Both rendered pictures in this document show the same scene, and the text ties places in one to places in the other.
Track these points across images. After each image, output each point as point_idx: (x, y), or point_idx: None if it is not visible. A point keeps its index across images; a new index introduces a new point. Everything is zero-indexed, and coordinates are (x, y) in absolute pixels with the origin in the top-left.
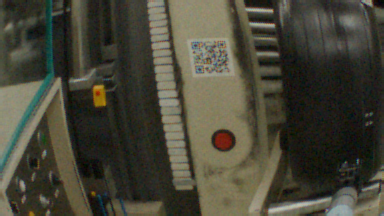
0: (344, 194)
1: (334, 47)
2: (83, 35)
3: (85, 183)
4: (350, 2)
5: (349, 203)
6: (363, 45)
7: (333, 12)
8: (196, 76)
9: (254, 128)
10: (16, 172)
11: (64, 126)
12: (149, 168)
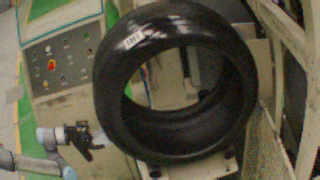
0: (54, 129)
1: (96, 61)
2: None
3: None
4: (116, 39)
5: (46, 133)
6: (98, 71)
7: (108, 41)
8: None
9: (147, 76)
10: (49, 43)
11: (102, 33)
12: (200, 72)
